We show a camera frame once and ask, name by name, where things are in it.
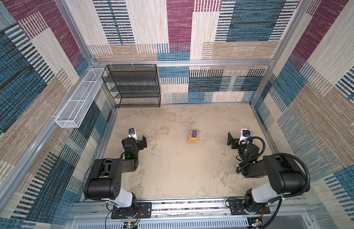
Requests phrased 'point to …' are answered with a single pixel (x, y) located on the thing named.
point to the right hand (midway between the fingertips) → (236, 133)
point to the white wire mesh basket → (73, 114)
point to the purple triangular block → (194, 134)
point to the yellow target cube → (193, 139)
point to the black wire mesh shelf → (133, 86)
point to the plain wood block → (190, 140)
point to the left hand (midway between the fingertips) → (135, 134)
